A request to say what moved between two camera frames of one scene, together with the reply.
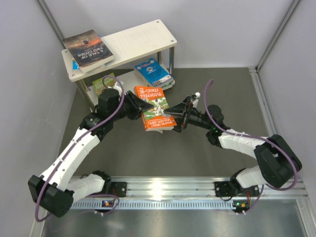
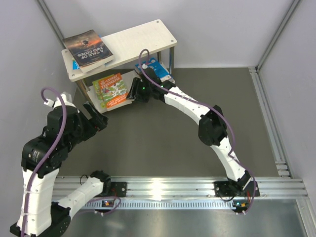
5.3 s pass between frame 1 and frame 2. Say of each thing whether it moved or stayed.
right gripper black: moved
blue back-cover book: stayed
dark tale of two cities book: stayed
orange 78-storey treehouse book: moved
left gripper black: moved
